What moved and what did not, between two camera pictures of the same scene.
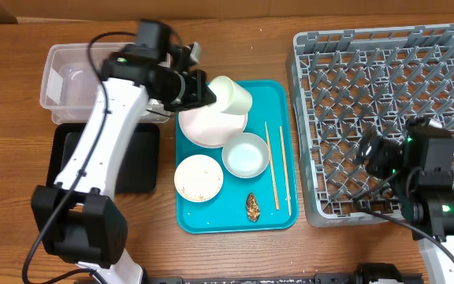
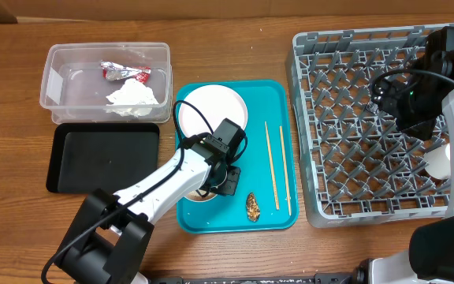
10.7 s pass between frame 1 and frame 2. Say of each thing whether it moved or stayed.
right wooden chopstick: stayed
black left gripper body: moved
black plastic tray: stayed
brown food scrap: stayed
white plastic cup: moved
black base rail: stayed
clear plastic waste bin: stayed
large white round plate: stayed
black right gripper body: moved
